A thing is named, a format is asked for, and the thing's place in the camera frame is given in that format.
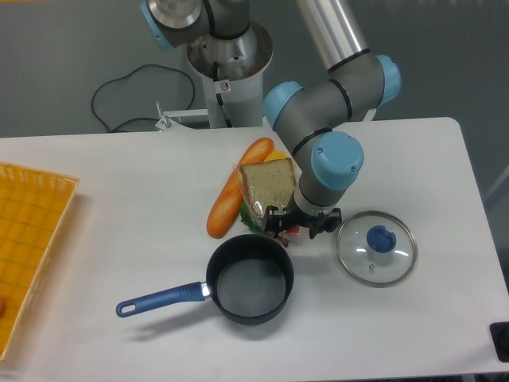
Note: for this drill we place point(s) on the glass lid blue knob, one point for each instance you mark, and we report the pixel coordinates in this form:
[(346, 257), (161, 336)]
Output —
[(376, 249)]

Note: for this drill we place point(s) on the bagged toast slices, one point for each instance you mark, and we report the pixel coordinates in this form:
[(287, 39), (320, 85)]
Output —
[(266, 183)]

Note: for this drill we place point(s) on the red bell pepper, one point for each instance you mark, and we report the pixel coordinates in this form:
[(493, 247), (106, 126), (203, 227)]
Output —
[(293, 230)]

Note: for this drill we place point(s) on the yellow woven basket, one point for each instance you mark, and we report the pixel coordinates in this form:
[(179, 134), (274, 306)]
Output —
[(33, 206)]

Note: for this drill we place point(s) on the green bell pepper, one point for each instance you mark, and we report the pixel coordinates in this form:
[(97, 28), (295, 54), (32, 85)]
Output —
[(246, 218)]

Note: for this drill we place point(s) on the orange baguette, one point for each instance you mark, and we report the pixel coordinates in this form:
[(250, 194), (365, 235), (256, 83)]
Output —
[(226, 208)]

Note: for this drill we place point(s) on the black corner device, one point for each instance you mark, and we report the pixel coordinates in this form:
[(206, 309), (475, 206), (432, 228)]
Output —
[(499, 332)]

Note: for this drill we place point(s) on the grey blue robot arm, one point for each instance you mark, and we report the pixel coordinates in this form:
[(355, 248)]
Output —
[(306, 119)]

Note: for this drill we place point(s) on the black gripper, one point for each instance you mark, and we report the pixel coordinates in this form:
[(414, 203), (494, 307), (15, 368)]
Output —
[(278, 220)]

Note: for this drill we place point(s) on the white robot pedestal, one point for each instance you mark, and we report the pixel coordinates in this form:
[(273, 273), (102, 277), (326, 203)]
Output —
[(230, 61)]

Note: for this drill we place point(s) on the yellow bell pepper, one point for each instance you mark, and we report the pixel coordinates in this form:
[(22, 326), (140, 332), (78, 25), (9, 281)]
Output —
[(276, 155)]

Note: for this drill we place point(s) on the black saucepan blue handle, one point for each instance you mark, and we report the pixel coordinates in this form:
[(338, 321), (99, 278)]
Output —
[(248, 277)]

